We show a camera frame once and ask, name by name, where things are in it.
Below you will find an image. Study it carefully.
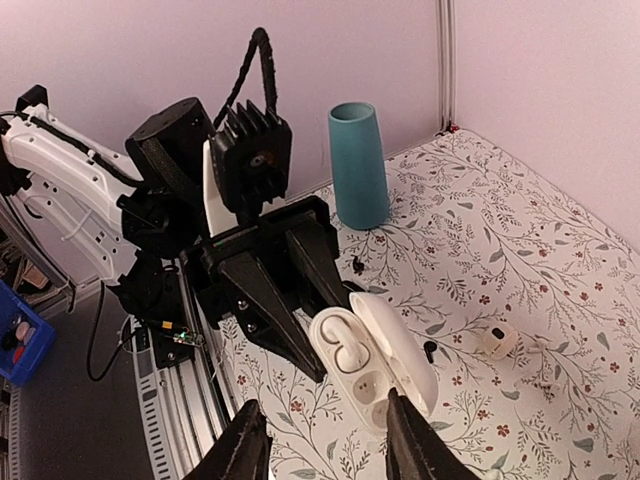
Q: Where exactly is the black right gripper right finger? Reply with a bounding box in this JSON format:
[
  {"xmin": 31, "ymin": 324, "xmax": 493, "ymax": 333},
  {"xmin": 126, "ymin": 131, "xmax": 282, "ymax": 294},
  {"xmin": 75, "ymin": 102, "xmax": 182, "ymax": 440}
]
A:
[{"xmin": 385, "ymin": 388, "xmax": 478, "ymax": 480}]

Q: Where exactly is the white closed earbud case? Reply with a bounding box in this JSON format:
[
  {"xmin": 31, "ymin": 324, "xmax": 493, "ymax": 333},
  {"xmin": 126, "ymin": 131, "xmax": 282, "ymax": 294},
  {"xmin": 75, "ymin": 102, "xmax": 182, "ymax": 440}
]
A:
[{"xmin": 481, "ymin": 322, "xmax": 519, "ymax": 360}]

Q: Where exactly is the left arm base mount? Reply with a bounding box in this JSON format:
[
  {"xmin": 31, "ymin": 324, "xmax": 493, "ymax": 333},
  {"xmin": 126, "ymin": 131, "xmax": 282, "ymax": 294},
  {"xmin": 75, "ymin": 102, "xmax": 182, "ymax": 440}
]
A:
[{"xmin": 132, "ymin": 298, "xmax": 205, "ymax": 369}]

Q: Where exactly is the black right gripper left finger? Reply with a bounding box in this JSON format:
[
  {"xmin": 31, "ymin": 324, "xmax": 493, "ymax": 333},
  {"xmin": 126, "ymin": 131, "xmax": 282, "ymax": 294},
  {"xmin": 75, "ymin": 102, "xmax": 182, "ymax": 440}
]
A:
[{"xmin": 183, "ymin": 399, "xmax": 273, "ymax": 480}]

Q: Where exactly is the blue parts bin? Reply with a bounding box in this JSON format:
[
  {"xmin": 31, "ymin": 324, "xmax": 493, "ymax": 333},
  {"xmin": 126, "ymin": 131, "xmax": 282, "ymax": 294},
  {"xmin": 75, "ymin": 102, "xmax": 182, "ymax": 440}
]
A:
[{"xmin": 1, "ymin": 281, "xmax": 55, "ymax": 387}]

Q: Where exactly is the left aluminium corner post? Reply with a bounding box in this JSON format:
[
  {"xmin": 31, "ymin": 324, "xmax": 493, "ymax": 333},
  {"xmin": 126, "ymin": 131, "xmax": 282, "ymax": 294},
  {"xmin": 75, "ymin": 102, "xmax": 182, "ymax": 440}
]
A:
[{"xmin": 435, "ymin": 0, "xmax": 456, "ymax": 133}]

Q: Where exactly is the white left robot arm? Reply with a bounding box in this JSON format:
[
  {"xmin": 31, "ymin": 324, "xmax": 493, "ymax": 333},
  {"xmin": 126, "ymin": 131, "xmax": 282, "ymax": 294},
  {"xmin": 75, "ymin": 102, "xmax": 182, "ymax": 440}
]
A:
[{"xmin": 1, "ymin": 85, "xmax": 348, "ymax": 382}]

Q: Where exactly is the aluminium front rail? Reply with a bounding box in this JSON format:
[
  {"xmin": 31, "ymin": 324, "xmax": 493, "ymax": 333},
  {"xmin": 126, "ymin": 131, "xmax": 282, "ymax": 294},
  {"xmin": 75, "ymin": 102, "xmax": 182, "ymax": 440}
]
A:
[{"xmin": 132, "ymin": 278, "xmax": 238, "ymax": 479}]

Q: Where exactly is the teal cup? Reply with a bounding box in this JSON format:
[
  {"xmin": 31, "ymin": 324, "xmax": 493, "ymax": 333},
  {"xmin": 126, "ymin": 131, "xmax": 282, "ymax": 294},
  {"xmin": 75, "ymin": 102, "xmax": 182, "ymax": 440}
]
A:
[{"xmin": 328, "ymin": 102, "xmax": 389, "ymax": 230}]

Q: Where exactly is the white earbud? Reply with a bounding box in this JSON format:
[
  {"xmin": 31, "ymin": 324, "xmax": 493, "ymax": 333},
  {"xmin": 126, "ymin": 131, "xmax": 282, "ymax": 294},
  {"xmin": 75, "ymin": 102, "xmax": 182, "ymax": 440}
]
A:
[
  {"xmin": 320, "ymin": 316, "xmax": 370, "ymax": 374},
  {"xmin": 536, "ymin": 380, "xmax": 562, "ymax": 401},
  {"xmin": 528, "ymin": 336, "xmax": 550, "ymax": 355},
  {"xmin": 483, "ymin": 467, "xmax": 504, "ymax": 480}
]

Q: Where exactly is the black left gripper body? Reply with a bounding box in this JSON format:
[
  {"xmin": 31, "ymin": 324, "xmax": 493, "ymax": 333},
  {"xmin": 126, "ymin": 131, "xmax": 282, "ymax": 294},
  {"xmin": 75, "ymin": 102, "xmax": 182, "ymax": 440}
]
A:
[{"xmin": 180, "ymin": 195, "xmax": 339, "ymax": 330}]

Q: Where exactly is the black stem earbud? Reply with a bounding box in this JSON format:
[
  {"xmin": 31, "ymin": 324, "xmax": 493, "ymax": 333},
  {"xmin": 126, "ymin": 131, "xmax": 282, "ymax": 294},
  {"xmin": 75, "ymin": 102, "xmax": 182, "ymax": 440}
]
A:
[{"xmin": 423, "ymin": 340, "xmax": 438, "ymax": 364}]

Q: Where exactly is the white earbud case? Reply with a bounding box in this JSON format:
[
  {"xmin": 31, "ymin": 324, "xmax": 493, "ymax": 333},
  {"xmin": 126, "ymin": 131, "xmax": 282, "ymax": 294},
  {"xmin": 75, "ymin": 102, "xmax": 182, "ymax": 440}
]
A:
[
  {"xmin": 481, "ymin": 322, "xmax": 519, "ymax": 360},
  {"xmin": 309, "ymin": 292, "xmax": 439, "ymax": 435}
]

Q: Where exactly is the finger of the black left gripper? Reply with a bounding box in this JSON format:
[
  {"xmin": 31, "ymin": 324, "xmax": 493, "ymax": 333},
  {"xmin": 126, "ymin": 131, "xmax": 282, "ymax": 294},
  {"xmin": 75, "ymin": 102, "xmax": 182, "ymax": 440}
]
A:
[
  {"xmin": 286, "ymin": 219, "xmax": 351, "ymax": 313},
  {"xmin": 217, "ymin": 252, "xmax": 326, "ymax": 383}
]

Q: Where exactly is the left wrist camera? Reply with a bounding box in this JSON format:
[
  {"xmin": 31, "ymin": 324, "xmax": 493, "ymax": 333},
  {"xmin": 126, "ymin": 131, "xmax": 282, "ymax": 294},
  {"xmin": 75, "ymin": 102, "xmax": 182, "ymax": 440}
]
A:
[{"xmin": 203, "ymin": 100, "xmax": 293, "ymax": 237}]

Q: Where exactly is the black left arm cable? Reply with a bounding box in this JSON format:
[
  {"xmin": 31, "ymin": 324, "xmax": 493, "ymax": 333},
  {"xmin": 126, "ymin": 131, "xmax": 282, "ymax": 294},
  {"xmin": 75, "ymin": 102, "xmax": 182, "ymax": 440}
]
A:
[{"xmin": 212, "ymin": 27, "xmax": 281, "ymax": 129}]

